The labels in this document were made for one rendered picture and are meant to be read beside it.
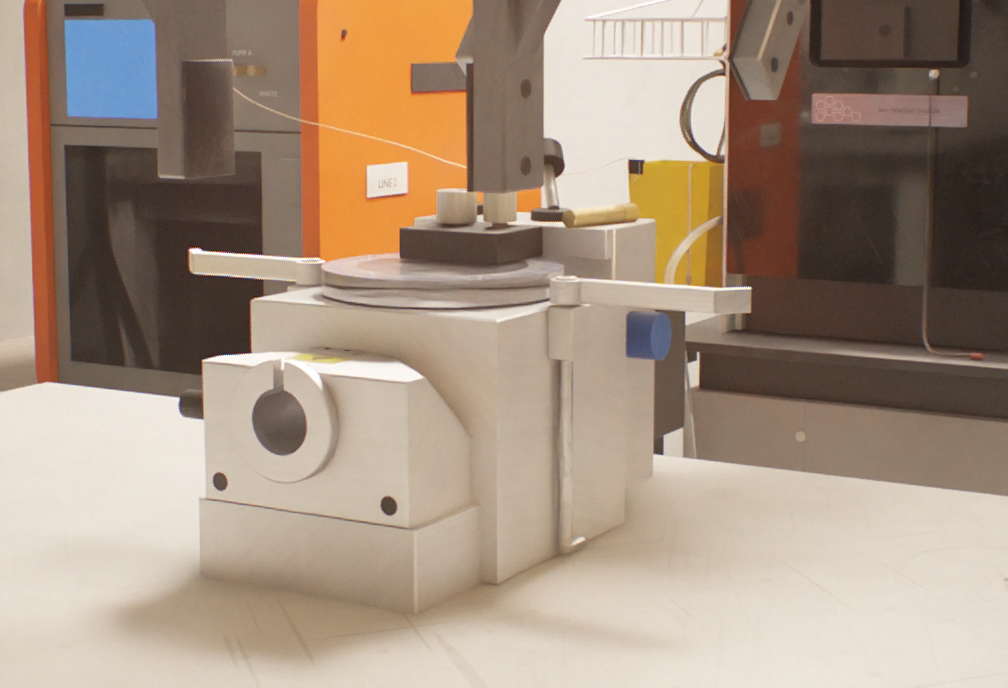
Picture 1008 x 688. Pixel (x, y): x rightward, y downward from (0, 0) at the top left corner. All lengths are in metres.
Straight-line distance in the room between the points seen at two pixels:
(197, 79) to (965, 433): 1.53
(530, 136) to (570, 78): 3.01
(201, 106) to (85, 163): 1.31
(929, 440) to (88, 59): 0.96
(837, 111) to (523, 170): 1.60
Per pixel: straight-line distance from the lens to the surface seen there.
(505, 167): 0.60
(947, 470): 2.12
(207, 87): 0.67
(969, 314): 2.19
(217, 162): 0.68
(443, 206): 0.72
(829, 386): 2.17
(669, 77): 3.53
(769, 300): 2.27
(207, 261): 0.75
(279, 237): 1.84
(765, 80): 0.77
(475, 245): 0.70
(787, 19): 0.79
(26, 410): 0.98
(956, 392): 2.13
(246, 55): 1.85
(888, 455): 2.14
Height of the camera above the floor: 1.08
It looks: 8 degrees down
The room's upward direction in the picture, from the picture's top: straight up
